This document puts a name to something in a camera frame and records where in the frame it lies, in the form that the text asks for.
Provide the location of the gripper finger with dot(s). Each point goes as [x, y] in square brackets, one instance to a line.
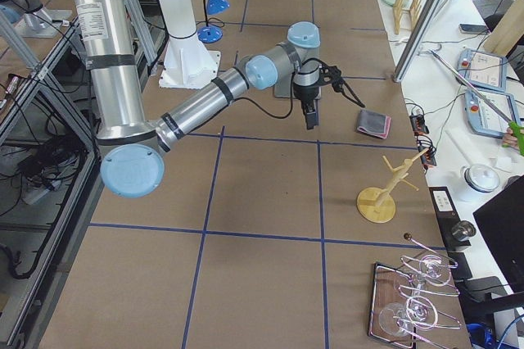
[313, 117]
[308, 117]

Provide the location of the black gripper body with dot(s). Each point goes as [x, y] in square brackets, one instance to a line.
[306, 94]

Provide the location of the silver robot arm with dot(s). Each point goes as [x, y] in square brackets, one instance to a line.
[131, 144]

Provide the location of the folded grey cloth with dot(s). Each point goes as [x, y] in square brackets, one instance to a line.
[373, 124]

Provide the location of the wooden dish rack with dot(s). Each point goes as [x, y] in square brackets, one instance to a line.
[412, 8]

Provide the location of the blue desk lamp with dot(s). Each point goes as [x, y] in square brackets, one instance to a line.
[210, 33]

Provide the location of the round wooden stand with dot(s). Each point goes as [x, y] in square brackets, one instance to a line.
[376, 204]

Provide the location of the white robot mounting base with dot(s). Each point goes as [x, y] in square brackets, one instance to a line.
[187, 63]

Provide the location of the smartphone on desk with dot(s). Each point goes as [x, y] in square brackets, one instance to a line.
[473, 29]

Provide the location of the white kettle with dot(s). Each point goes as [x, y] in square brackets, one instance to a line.
[476, 180]

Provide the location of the metal stand with green clip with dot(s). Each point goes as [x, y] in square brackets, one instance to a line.
[516, 130]

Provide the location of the black monitor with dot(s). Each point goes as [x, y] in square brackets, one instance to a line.
[500, 222]

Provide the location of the wine glass rack tray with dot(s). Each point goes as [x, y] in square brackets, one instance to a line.
[402, 306]

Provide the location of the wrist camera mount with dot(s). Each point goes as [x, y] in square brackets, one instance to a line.
[331, 75]

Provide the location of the aluminium frame post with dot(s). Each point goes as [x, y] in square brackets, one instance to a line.
[428, 12]

